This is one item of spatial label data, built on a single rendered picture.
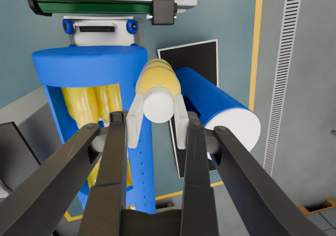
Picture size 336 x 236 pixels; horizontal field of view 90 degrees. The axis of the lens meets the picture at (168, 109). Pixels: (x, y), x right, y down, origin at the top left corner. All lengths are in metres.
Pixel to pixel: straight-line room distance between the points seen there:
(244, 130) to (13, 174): 0.96
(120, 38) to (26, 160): 0.60
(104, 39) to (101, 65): 0.31
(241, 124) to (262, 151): 1.88
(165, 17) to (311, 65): 2.04
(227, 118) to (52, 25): 1.50
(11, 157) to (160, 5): 0.77
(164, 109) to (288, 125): 2.49
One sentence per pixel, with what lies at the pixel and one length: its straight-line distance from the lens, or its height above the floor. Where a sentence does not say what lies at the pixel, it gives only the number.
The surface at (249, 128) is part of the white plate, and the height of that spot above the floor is 1.04.
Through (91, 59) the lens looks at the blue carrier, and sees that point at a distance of 0.39.
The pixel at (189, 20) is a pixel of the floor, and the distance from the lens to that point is 1.66.
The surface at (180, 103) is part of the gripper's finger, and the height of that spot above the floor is 1.46.
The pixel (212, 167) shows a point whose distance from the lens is 2.22.
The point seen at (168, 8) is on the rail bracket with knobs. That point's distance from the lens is 0.61.
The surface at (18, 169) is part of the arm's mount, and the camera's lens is 0.92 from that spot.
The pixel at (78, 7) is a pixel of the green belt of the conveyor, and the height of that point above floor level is 0.90.
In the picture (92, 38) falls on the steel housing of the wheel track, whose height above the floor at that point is 0.93.
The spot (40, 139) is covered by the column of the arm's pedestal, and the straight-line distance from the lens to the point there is 1.06.
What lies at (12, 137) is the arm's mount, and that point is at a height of 1.01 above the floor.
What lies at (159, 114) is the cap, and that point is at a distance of 0.20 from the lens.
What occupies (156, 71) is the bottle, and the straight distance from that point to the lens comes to 0.24.
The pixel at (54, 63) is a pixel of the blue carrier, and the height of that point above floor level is 1.23.
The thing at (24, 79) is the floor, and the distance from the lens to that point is 1.93.
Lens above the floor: 1.60
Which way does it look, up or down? 64 degrees down
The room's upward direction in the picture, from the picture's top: 160 degrees clockwise
